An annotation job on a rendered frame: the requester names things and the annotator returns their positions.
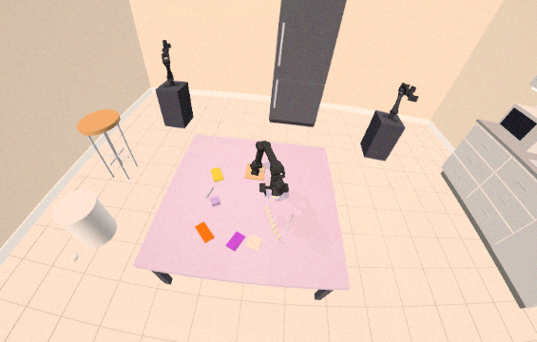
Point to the pale purple block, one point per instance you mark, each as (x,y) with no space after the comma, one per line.
(215,201)

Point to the purple flat rectangular block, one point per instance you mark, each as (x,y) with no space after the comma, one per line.
(235,241)

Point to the orange flat bar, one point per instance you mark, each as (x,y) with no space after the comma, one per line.
(204,232)

